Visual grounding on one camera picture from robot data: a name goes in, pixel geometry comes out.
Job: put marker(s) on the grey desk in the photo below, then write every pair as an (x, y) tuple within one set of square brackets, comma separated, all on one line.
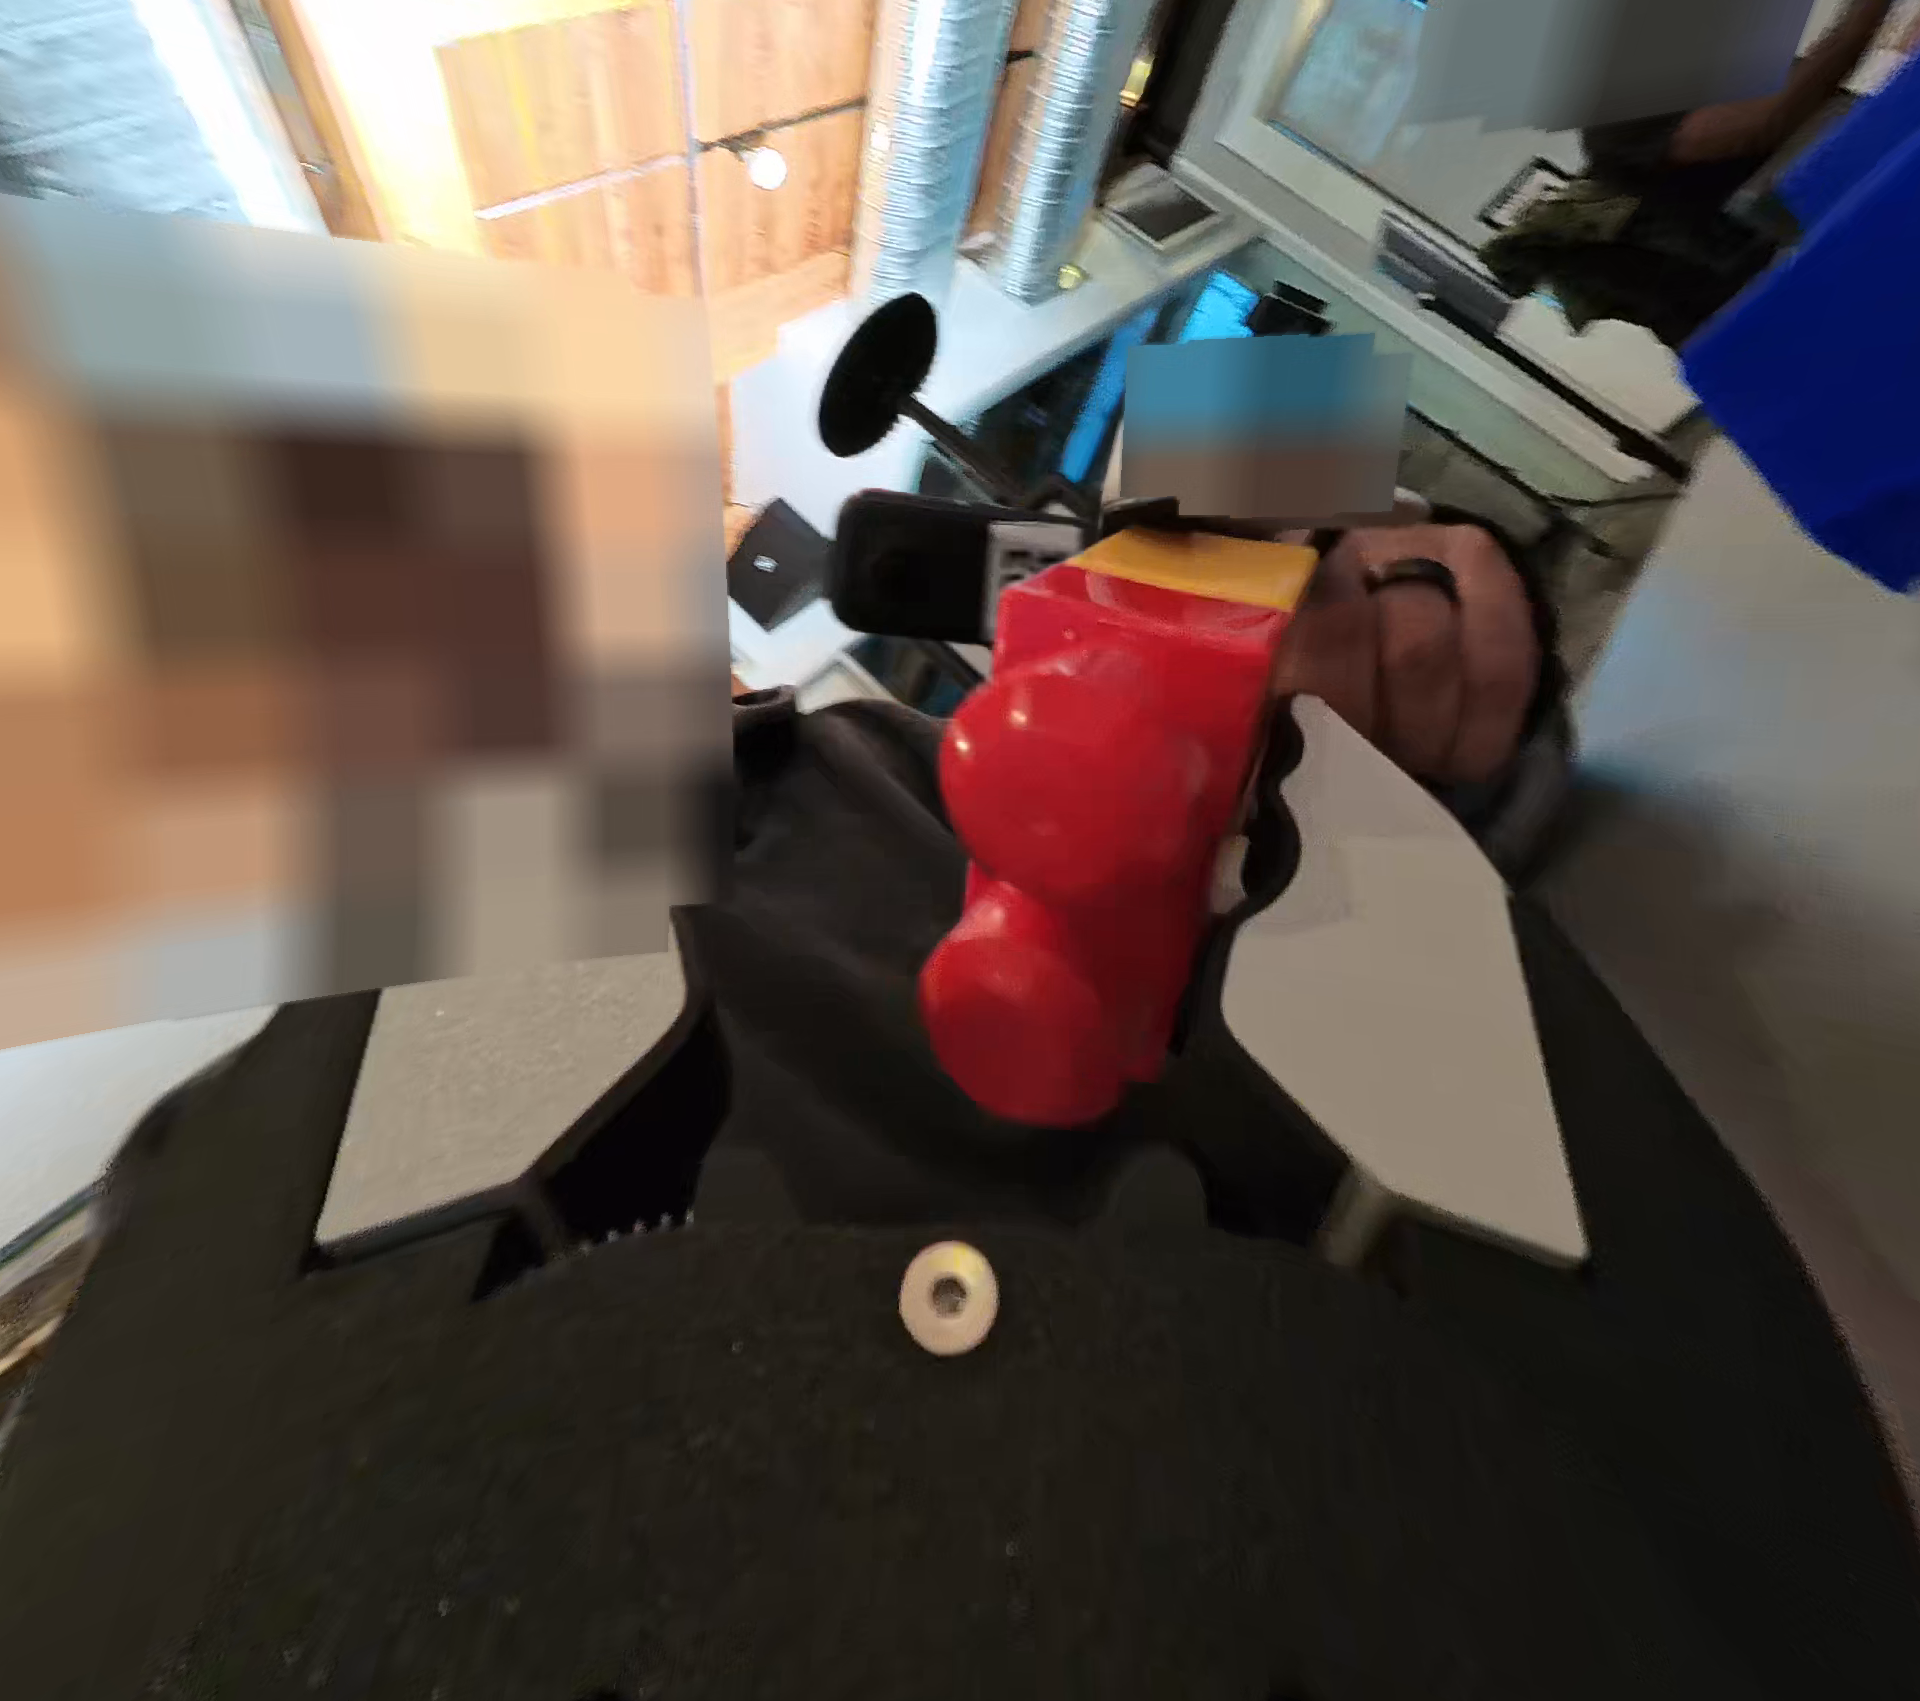
[(1725, 831)]

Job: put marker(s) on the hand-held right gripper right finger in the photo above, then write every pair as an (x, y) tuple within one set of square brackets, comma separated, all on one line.
[(1394, 982)]

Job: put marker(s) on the large silver air duct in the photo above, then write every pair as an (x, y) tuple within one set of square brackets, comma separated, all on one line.
[(952, 6)]

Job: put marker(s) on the person's left hand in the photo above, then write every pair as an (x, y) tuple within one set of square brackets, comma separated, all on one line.
[(1441, 680)]

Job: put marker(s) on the blue divided plastic bin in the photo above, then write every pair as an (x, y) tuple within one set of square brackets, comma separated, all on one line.
[(1830, 380)]

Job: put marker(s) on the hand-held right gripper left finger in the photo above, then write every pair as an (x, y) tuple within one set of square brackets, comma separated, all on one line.
[(480, 1088)]

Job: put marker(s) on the yellow one-stud toy block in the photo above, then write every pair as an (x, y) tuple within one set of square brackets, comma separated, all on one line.
[(1200, 569)]

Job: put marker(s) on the red two-stud toy block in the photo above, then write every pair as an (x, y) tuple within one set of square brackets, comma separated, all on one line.
[(1094, 802)]

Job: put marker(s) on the green backpack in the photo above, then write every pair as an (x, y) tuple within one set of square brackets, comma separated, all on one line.
[(1575, 246)]

